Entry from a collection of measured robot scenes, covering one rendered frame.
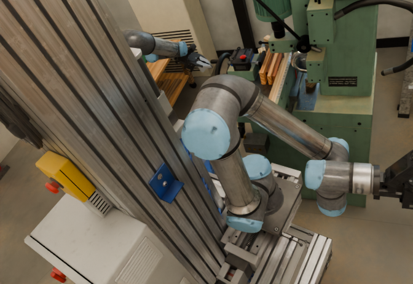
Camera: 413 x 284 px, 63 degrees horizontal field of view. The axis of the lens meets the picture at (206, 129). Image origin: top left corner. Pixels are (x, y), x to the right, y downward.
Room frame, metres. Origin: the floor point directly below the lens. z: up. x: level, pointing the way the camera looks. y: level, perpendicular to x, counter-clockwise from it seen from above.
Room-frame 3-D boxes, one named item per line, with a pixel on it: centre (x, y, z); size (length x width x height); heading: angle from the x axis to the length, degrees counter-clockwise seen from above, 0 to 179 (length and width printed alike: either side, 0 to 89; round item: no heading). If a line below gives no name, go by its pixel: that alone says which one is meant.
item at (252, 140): (1.18, -0.22, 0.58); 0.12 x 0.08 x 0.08; 52
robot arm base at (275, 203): (0.71, -0.10, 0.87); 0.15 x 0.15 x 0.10
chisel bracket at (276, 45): (1.29, -0.50, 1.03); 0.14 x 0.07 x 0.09; 52
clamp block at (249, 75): (1.39, -0.31, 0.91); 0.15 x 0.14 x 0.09; 142
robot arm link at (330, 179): (0.45, -0.23, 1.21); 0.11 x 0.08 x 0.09; 55
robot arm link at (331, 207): (0.46, -0.24, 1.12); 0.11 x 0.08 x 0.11; 145
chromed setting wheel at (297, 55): (1.13, -0.51, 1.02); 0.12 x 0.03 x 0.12; 52
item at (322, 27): (1.05, -0.56, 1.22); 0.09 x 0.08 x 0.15; 52
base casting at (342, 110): (1.23, -0.58, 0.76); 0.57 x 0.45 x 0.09; 52
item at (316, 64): (1.07, -0.54, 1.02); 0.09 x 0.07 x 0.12; 142
